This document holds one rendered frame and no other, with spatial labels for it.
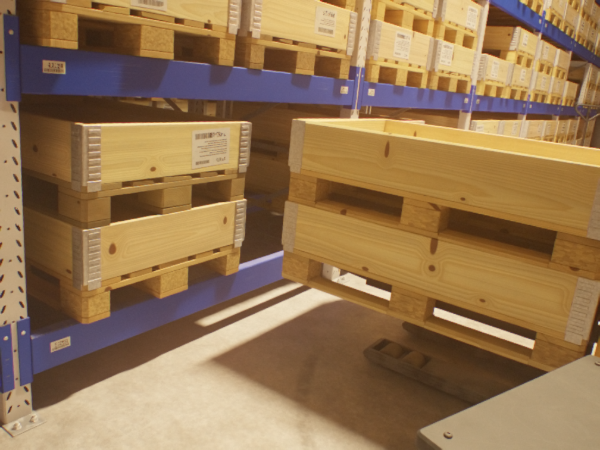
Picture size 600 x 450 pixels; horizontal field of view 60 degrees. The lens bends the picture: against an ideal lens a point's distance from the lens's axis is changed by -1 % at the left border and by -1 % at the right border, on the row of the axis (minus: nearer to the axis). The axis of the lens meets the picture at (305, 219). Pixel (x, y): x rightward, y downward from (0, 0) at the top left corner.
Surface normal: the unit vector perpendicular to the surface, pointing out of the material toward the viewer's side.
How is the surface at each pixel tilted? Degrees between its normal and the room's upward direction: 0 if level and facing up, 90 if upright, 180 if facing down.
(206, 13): 90
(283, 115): 90
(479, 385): 0
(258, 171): 90
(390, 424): 0
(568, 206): 90
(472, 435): 0
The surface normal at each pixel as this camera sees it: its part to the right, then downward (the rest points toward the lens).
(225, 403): 0.10, -0.96
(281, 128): -0.56, 0.16
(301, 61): 0.80, 0.22
